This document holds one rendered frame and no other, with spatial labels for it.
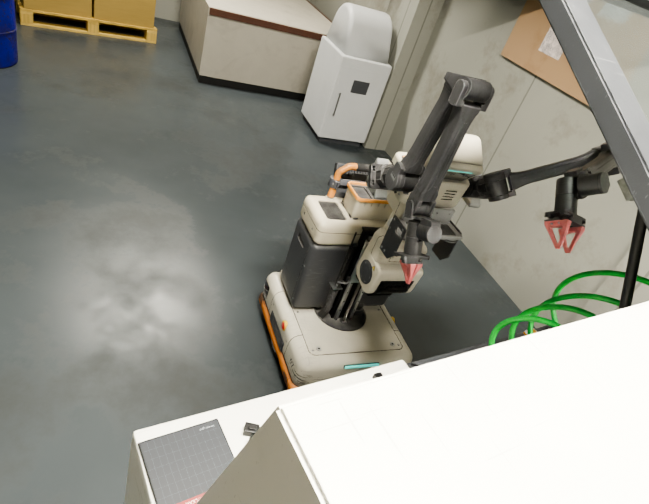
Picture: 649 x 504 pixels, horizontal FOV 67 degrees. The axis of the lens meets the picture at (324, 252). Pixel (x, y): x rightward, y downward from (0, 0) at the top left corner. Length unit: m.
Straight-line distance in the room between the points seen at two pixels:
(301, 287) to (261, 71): 3.76
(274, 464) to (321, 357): 1.81
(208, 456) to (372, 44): 4.30
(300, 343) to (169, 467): 1.34
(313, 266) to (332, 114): 2.86
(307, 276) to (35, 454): 1.26
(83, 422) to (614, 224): 2.97
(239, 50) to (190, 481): 4.96
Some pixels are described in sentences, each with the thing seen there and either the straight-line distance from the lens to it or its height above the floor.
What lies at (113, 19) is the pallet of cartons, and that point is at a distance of 6.46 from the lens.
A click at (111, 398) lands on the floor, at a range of 2.31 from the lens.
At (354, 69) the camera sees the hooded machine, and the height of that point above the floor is 0.76.
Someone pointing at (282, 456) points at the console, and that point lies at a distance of 0.42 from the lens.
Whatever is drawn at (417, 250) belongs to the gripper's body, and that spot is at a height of 1.11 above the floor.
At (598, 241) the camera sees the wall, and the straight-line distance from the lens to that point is 3.42.
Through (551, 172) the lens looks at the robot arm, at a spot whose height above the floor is 1.36.
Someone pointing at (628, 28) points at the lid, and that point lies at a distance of 1.28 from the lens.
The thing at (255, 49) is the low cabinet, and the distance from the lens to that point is 5.63.
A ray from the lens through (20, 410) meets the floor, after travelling 2.32.
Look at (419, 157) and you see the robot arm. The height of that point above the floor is 1.34.
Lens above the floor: 1.88
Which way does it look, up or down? 34 degrees down
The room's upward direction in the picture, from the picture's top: 20 degrees clockwise
